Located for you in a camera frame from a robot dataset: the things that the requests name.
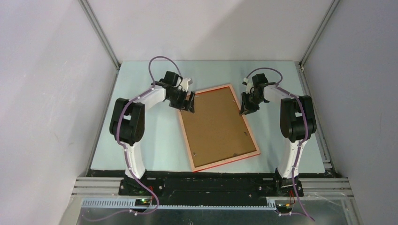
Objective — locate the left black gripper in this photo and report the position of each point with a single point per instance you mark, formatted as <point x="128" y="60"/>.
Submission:
<point x="183" y="105"/>

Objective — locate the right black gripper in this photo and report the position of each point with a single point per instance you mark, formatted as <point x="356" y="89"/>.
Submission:
<point x="246" y="108"/>

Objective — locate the brown backing board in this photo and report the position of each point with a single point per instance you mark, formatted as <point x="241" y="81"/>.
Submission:
<point x="217" y="127"/>

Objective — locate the red wooden picture frame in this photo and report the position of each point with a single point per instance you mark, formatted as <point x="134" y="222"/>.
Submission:
<point x="224" y="164"/>

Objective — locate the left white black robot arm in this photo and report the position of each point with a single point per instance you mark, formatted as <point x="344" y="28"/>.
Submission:
<point x="128" y="118"/>

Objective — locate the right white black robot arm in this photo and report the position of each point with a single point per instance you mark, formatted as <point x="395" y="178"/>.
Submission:
<point x="297" y="123"/>

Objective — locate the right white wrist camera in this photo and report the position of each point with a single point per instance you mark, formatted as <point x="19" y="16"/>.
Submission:
<point x="249" y="88"/>

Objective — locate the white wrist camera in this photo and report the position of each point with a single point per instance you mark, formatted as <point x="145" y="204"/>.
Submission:
<point x="249" y="88"/>
<point x="184" y="84"/>

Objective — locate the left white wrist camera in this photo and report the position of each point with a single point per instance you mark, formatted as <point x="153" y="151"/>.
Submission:
<point x="184" y="84"/>

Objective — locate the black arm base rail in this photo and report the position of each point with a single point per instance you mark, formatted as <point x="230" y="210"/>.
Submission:
<point x="200" y="188"/>

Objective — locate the grey slotted cable duct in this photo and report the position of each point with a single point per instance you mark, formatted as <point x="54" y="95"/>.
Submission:
<point x="114" y="203"/>

